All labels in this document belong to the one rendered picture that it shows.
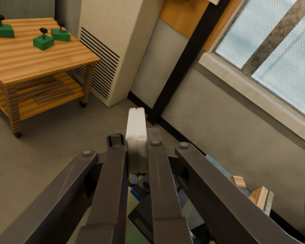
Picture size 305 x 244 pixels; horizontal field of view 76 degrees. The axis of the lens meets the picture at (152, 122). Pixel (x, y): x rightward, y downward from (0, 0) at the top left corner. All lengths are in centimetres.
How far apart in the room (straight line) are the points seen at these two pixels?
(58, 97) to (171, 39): 98
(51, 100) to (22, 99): 18
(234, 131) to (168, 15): 104
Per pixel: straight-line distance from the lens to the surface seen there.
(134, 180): 43
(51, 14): 240
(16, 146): 163
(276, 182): 193
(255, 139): 172
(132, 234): 44
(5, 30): 157
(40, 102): 161
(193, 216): 55
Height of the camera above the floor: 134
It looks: 42 degrees down
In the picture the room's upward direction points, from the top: 30 degrees clockwise
